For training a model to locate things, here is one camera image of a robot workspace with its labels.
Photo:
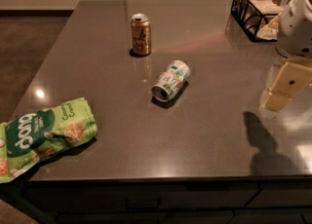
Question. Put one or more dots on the green Dang chips bag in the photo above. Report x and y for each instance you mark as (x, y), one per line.
(41, 135)

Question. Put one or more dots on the gold LaCroix can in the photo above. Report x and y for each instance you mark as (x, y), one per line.
(141, 34)

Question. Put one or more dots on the wooden blocks in basket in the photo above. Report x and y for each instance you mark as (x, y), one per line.
(261, 18)

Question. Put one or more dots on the white green 7up can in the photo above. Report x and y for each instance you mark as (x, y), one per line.
(169, 83)

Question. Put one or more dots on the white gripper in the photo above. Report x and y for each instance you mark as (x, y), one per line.
(294, 28)

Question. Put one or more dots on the black wire basket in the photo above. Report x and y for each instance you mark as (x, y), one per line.
(238, 10)

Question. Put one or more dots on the dark cabinet drawers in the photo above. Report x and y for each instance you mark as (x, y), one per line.
(198, 202)

